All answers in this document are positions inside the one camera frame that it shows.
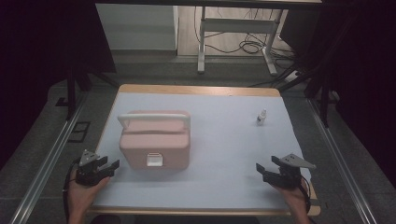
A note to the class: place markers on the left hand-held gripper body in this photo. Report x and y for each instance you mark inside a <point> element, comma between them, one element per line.
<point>88,174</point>

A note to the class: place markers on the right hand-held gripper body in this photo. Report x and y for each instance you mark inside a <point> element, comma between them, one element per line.
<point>288,175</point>

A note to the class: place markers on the small white bottle blue label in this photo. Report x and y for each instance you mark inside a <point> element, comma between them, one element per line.
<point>261,120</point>

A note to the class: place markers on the person's left hand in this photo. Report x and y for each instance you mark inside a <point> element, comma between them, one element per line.
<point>81,196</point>

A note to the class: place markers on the person's right hand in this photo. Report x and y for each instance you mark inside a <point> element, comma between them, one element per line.
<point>294,199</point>

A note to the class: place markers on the black metal stand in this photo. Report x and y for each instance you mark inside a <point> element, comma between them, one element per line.
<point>323,102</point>
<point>71,93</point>

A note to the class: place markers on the white power strip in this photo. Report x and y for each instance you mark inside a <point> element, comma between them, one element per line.
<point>292,76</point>

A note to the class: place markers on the wooden table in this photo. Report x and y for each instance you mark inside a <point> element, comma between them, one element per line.
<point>199,90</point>

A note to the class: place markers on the black curtain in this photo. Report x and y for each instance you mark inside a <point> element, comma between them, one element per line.
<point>367,77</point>
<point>37,62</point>

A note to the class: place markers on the white cabinet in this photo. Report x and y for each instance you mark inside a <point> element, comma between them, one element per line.
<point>137,26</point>

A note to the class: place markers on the black floor outlet frame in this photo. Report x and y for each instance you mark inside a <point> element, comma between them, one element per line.
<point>79,132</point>

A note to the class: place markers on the white desk frame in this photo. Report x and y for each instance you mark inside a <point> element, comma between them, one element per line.
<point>236,25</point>

